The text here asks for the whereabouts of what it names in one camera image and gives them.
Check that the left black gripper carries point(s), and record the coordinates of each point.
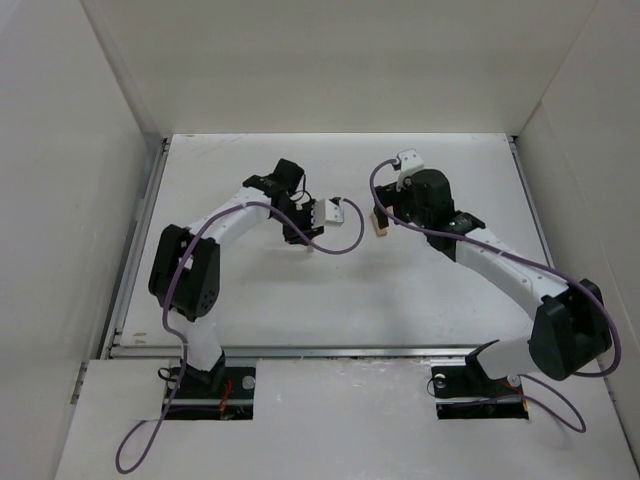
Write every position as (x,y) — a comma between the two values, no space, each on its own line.
(302,233)

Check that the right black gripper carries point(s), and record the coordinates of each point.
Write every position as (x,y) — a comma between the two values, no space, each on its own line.
(383,201)

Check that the wood block three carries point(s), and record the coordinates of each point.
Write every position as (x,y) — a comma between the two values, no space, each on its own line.
(377,228)

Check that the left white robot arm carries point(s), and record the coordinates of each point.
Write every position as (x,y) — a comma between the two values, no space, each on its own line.
(185,276)

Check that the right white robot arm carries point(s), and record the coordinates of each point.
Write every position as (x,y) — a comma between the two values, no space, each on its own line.
(570,324)

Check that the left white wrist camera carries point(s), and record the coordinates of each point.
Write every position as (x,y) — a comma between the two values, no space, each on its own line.
(327,212)

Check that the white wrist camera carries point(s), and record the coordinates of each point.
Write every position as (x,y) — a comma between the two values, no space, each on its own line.
(406,164)
(327,212)

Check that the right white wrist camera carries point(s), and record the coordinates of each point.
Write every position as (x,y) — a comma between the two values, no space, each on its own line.
(406,164)

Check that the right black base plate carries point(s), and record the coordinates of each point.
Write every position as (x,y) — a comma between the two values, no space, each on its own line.
(463,393)

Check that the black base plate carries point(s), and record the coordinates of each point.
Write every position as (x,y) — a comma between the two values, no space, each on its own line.
(227,396)
(463,393)

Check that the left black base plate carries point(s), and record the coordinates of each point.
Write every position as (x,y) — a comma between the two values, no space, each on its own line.
(227,396)

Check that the aluminium rail front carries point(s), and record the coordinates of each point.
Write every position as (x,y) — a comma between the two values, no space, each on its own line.
(292,352)

